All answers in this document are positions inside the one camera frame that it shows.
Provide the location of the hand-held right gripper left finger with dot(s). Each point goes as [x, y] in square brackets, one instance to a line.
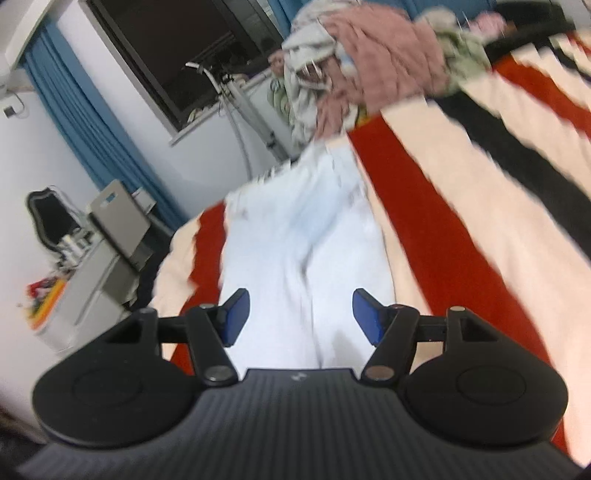
[235, 318]

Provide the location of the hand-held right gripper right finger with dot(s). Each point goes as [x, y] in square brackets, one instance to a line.
[367, 318]

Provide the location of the white t-shirt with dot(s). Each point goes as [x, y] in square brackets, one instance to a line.
[300, 240]

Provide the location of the striped fleece blanket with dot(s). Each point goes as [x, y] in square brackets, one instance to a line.
[485, 230]

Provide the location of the white dressing table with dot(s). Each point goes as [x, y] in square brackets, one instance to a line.
[87, 295]

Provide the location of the grey backed chair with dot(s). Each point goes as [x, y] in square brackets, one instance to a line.
[120, 221]

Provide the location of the orange tray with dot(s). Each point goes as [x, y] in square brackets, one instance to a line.
[48, 307]

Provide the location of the red cloth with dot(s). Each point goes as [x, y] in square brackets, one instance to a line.
[42, 287]

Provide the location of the garment steamer stand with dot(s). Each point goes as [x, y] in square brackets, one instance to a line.
[249, 115]

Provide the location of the cloth on window sill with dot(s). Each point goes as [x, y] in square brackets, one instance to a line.
[197, 115]

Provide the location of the wavy framed mirror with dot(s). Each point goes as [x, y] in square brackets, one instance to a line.
[51, 221]

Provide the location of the green patterned blanket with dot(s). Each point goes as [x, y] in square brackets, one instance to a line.
[279, 99]

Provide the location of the pink fluffy blanket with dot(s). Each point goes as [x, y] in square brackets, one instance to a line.
[388, 60]

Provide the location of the dark window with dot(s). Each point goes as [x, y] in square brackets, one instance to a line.
[175, 46]

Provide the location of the pale green towel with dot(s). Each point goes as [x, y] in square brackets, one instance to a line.
[461, 55]

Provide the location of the grey white hoodie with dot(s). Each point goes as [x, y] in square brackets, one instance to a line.
[304, 41]

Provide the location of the black armchair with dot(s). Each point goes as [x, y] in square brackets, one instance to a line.
[517, 44]

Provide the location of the pink cloth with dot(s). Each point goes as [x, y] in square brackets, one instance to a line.
[489, 23]

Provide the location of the white air conditioner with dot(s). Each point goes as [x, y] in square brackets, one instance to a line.
[18, 37]

